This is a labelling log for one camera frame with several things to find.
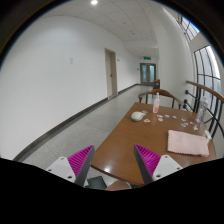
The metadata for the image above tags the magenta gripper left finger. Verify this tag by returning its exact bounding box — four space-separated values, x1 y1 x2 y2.
47 145 95 187

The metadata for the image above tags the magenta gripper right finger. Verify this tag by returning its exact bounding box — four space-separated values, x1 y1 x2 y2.
134 144 182 185

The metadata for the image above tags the pink folded towel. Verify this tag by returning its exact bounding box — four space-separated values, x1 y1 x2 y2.
167 130 209 157

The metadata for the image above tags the white computer mouse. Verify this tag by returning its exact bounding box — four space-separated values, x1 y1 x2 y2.
131 112 145 121

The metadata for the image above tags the white spray bottle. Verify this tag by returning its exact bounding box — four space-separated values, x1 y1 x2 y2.
153 92 160 113

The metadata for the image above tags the brown wooden chair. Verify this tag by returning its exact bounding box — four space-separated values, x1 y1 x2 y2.
138 89 183 109

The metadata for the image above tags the clear plastic water bottle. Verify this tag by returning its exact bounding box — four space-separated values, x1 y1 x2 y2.
196 96 208 124

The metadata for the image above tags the glass double door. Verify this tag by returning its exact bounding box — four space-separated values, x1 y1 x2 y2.
140 63 156 86

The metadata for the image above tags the green exit sign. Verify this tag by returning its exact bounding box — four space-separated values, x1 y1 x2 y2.
143 56 151 60

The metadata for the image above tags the arched window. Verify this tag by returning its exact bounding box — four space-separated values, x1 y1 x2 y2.
193 45 223 111

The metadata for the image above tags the beige hallway door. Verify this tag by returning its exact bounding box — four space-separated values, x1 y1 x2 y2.
105 49 118 99

